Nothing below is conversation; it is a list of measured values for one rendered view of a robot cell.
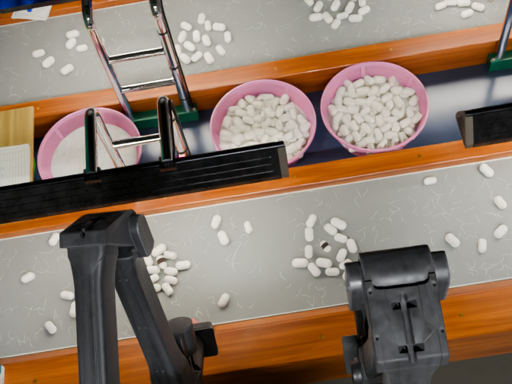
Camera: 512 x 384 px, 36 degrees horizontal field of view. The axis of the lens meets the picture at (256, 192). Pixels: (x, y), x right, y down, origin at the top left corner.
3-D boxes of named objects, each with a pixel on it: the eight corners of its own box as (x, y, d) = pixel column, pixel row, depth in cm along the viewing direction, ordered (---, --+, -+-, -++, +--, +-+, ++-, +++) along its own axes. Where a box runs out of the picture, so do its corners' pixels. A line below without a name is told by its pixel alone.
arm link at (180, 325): (152, 406, 146) (196, 404, 144) (138, 353, 142) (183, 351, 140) (171, 368, 157) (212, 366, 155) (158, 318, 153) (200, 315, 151)
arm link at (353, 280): (350, 298, 84) (452, 286, 83) (343, 249, 86) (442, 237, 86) (350, 398, 121) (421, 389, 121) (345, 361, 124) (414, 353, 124)
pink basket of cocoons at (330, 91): (436, 161, 197) (440, 140, 189) (331, 177, 198) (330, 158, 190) (413, 75, 210) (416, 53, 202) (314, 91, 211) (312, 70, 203)
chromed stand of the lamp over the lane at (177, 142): (214, 256, 191) (179, 163, 152) (133, 269, 192) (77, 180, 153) (207, 188, 201) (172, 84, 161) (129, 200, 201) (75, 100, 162)
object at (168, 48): (200, 120, 211) (164, 6, 172) (126, 132, 211) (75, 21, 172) (193, 63, 220) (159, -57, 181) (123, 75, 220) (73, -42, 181)
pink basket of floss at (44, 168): (171, 161, 205) (163, 142, 197) (98, 235, 198) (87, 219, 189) (100, 110, 216) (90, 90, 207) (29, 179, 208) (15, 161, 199)
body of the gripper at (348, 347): (340, 334, 138) (343, 342, 130) (399, 328, 137) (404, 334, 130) (345, 372, 137) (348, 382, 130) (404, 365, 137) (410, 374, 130)
